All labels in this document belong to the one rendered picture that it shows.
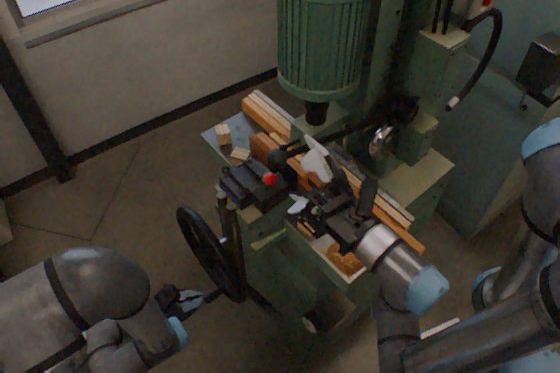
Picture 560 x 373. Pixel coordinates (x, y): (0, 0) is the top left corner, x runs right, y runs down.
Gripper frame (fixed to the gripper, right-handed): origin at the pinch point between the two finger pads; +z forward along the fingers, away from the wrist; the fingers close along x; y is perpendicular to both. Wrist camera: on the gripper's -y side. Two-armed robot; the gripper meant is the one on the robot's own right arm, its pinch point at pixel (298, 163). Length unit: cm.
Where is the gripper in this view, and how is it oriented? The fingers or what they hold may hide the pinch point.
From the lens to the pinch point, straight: 80.7
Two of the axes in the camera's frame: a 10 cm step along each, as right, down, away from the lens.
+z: -6.4, -5.9, 5.0
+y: -7.5, 3.4, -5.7
